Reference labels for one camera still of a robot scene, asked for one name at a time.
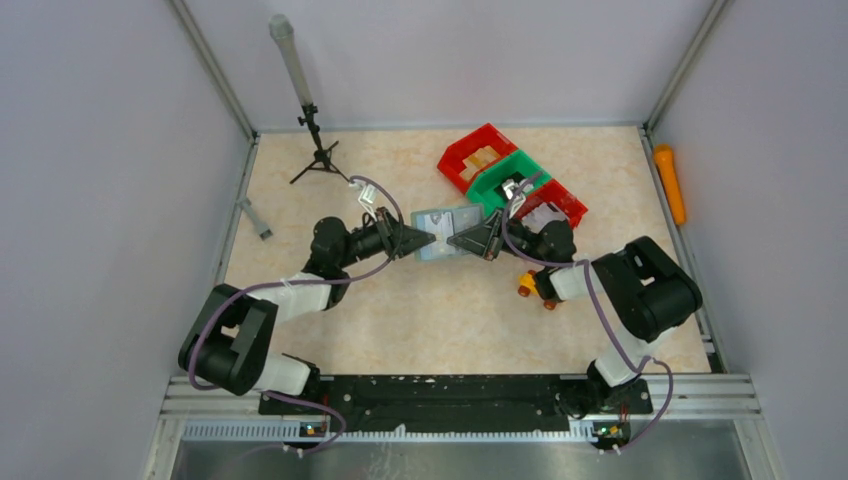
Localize green card holder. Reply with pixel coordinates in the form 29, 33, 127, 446
412, 204, 484, 262

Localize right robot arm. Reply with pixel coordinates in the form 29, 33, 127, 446
447, 209, 703, 410

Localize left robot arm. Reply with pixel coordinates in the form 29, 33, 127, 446
178, 208, 436, 396

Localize clear plastic bags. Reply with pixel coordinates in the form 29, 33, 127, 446
522, 202, 570, 233

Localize yellow toy car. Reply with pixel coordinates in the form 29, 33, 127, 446
517, 270, 562, 311

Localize green bin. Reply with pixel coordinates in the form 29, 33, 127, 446
465, 150, 552, 216

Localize black item in green bin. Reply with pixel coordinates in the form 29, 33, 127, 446
493, 172, 534, 205

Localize near red bin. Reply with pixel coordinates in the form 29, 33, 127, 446
513, 180, 588, 230

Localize red bin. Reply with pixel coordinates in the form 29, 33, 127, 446
437, 123, 518, 194
513, 180, 588, 230

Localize wooden blocks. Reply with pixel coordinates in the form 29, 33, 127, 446
460, 145, 500, 183

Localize far red bin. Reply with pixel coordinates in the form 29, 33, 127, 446
437, 123, 518, 194

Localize small grey tool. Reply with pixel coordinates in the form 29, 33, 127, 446
237, 197, 273, 241

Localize orange flashlight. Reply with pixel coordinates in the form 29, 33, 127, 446
653, 144, 687, 226

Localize black tripod with grey tube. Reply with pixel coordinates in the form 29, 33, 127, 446
268, 14, 349, 185

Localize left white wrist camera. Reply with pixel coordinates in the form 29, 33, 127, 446
352, 181, 379, 211

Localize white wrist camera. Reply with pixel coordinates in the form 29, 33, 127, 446
352, 181, 379, 211
500, 178, 533, 201

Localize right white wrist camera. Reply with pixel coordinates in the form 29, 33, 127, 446
500, 178, 533, 201

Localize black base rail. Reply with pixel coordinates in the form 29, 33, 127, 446
258, 374, 654, 433

